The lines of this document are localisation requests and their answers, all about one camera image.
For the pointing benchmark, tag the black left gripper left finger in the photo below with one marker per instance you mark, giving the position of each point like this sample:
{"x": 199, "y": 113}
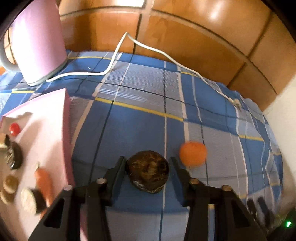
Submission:
{"x": 62, "y": 219}

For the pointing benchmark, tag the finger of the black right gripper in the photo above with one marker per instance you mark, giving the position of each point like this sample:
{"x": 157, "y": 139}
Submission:
{"x": 267, "y": 213}

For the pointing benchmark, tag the wooden panel cabinet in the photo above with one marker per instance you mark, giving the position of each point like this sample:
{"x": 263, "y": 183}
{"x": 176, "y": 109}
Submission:
{"x": 242, "y": 44}

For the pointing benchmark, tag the cut cylinder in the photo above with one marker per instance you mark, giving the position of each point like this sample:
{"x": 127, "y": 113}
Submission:
{"x": 4, "y": 142}

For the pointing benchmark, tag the pink electric kettle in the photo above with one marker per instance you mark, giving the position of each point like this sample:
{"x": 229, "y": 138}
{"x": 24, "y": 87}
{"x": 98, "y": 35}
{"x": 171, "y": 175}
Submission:
{"x": 37, "y": 43}

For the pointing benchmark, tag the small beige ball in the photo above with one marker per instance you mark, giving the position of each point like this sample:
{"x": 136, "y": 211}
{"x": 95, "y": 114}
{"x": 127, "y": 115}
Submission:
{"x": 10, "y": 184}
{"x": 6, "y": 197}

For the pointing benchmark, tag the small orange carrot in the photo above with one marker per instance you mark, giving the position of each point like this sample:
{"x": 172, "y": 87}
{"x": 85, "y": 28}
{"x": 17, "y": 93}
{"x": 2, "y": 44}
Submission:
{"x": 44, "y": 184}

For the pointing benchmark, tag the pink shallow tray box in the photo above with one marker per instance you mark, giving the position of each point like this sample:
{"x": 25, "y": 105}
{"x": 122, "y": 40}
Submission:
{"x": 45, "y": 141}

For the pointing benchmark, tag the red cherry tomato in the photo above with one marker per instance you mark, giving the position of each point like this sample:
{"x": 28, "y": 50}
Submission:
{"x": 14, "y": 129}

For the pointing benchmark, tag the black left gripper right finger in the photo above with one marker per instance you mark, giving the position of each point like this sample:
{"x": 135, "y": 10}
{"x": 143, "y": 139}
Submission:
{"x": 216, "y": 209}

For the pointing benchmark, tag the dark cylinder beige top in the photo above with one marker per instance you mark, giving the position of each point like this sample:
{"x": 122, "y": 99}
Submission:
{"x": 32, "y": 201}

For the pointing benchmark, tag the dark brown fruit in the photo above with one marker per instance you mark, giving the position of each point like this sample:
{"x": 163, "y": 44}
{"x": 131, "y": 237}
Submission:
{"x": 148, "y": 171}
{"x": 14, "y": 157}

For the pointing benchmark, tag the blue plaid tablecloth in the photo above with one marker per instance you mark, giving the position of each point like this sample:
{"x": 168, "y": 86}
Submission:
{"x": 137, "y": 103}

